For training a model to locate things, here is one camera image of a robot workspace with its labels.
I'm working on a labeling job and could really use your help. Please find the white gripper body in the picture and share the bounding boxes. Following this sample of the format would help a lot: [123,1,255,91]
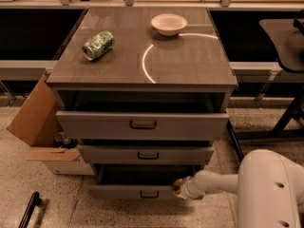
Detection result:
[173,177,203,200]

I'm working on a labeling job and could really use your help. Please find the grey bottom drawer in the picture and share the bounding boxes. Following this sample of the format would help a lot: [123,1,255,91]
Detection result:
[88,164,201,200]

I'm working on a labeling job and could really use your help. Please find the grey drawer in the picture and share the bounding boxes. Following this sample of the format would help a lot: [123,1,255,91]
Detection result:
[88,164,201,200]
[78,145,214,165]
[56,111,229,141]

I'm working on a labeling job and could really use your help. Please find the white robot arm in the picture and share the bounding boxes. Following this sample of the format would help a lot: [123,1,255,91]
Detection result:
[174,149,304,228]

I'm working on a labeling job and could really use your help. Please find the grey middle drawer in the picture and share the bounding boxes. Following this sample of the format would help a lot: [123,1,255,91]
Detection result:
[78,145,214,165]

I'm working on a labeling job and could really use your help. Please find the grey drawer cabinet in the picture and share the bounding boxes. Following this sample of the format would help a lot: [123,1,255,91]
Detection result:
[47,6,238,176]

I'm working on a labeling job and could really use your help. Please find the grey top drawer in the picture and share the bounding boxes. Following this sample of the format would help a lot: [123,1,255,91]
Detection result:
[56,111,229,141]

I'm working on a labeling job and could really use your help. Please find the open cardboard box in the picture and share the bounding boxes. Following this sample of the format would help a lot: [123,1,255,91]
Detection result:
[8,75,94,176]

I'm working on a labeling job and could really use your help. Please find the cans inside cardboard box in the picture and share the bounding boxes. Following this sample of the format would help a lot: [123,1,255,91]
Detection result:
[53,132,77,149]

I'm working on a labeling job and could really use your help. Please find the black bar on floor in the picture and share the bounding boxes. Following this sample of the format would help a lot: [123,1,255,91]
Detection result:
[18,192,41,228]

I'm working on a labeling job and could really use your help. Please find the white bowl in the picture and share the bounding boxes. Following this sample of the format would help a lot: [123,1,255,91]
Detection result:
[151,13,187,36]

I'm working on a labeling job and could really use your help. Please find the green soda can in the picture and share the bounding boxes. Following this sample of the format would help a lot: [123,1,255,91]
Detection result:
[82,30,115,61]

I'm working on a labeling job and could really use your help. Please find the black chair with stand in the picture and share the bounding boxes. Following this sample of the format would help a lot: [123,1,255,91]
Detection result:
[225,9,304,162]

